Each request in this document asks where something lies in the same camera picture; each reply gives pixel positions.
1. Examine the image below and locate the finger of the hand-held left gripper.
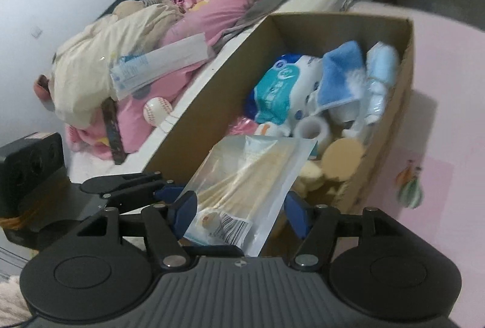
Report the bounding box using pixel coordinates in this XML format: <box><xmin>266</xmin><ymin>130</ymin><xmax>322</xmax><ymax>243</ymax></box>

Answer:
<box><xmin>81</xmin><ymin>172</ymin><xmax>163</xmax><ymax>196</ymax></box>
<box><xmin>100</xmin><ymin>180</ymin><xmax>186</xmax><ymax>209</ymax></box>

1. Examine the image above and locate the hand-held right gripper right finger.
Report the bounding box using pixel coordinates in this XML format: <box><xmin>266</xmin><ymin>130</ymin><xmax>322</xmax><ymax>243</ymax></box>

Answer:
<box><xmin>285</xmin><ymin>192</ymin><xmax>412</xmax><ymax>270</ymax></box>

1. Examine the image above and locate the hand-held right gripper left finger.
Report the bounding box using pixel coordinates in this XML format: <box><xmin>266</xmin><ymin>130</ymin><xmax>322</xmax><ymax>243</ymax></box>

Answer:
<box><xmin>78</xmin><ymin>191</ymin><xmax>198</xmax><ymax>270</ymax></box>

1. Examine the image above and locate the beige plush item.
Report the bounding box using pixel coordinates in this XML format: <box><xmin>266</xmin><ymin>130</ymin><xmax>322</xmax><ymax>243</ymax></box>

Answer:
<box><xmin>293</xmin><ymin>160</ymin><xmax>326</xmax><ymax>196</ymax></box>

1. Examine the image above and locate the clear bag of cotton swabs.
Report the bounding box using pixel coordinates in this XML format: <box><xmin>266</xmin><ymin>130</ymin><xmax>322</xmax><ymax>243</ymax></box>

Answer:
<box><xmin>184</xmin><ymin>135</ymin><xmax>319</xmax><ymax>256</ymax></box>

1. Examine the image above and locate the tan round puff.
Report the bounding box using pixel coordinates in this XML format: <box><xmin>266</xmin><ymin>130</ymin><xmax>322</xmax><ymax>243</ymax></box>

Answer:
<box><xmin>321</xmin><ymin>138</ymin><xmax>365</xmax><ymax>182</ymax></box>

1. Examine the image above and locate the orange striped white cloth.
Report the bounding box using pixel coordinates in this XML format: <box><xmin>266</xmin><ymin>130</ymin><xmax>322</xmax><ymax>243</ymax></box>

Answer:
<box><xmin>255</xmin><ymin>122</ymin><xmax>294</xmax><ymax>138</ymax></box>

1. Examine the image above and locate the brown cardboard box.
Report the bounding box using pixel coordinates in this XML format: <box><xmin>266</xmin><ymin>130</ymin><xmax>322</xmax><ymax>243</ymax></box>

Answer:
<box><xmin>142</xmin><ymin>12</ymin><xmax>415</xmax><ymax>256</ymax></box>

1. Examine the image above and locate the pink plastic-wrapped roll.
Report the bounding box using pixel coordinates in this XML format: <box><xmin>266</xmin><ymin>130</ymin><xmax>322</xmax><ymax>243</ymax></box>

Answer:
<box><xmin>227</xmin><ymin>116</ymin><xmax>262</xmax><ymax>137</ymax></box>

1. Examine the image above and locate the blue and white tissue pack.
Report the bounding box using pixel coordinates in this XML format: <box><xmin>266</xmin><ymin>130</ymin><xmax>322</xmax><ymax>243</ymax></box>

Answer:
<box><xmin>244</xmin><ymin>53</ymin><xmax>326</xmax><ymax>124</ymax></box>

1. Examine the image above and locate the blue and white towel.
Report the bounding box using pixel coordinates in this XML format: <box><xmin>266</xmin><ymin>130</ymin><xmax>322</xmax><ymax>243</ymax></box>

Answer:
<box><xmin>316</xmin><ymin>41</ymin><xmax>367</xmax><ymax>112</ymax></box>

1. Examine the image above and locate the light blue cloth roll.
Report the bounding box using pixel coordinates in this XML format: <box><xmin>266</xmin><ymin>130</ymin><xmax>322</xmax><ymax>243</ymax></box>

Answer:
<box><xmin>364</xmin><ymin>42</ymin><xmax>400</xmax><ymax>126</ymax></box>

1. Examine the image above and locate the brown belt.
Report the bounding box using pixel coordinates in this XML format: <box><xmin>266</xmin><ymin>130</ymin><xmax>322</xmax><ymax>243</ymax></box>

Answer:
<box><xmin>100</xmin><ymin>98</ymin><xmax>127</xmax><ymax>166</ymax></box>

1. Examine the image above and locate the white baseball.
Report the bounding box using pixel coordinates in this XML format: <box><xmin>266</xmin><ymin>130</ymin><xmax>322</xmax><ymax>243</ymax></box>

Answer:
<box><xmin>143</xmin><ymin>98</ymin><xmax>173</xmax><ymax>127</ymax></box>

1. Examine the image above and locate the white gauze roll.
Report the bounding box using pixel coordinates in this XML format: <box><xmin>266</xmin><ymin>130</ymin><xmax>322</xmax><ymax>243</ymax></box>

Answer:
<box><xmin>293</xmin><ymin>117</ymin><xmax>334</xmax><ymax>141</ymax></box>

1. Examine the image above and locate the beige cloth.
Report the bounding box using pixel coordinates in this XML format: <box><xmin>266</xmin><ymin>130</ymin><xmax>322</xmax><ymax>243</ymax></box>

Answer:
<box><xmin>51</xmin><ymin>0</ymin><xmax>186</xmax><ymax>129</ymax></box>

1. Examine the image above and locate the white fluffy rug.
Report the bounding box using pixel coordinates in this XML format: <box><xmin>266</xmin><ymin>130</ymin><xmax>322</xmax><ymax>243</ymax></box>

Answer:
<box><xmin>0</xmin><ymin>275</ymin><xmax>33</xmax><ymax>319</ymax></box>

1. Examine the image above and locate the white and blue plastic packet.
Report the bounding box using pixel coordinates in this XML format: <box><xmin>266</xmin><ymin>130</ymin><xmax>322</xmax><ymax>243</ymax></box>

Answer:
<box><xmin>110</xmin><ymin>32</ymin><xmax>213</xmax><ymax>100</ymax></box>

